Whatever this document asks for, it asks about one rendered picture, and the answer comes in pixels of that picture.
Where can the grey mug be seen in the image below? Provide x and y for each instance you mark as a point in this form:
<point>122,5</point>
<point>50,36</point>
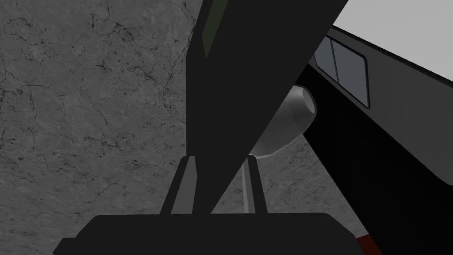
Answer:
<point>290,120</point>

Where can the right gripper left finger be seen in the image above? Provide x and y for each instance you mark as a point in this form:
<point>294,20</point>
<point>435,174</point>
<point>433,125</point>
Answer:
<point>184,191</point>

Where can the black board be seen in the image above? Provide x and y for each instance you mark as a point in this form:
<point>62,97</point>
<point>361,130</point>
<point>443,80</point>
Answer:
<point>240,71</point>

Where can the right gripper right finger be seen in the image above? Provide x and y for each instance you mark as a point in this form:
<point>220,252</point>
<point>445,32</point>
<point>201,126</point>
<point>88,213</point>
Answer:
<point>255,194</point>

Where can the black appliance with window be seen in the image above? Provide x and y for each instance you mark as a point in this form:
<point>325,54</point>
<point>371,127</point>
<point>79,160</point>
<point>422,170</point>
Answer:
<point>389,159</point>

